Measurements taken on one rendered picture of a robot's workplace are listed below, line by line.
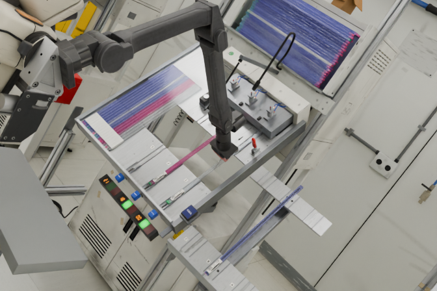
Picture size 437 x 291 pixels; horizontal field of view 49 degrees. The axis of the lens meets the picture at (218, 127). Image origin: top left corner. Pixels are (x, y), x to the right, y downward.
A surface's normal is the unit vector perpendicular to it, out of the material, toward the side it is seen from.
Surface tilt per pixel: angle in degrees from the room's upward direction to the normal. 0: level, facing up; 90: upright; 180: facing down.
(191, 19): 80
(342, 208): 90
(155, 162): 48
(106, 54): 83
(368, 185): 90
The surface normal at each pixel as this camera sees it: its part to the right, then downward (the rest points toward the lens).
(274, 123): -0.04, -0.61
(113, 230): -0.53, -0.09
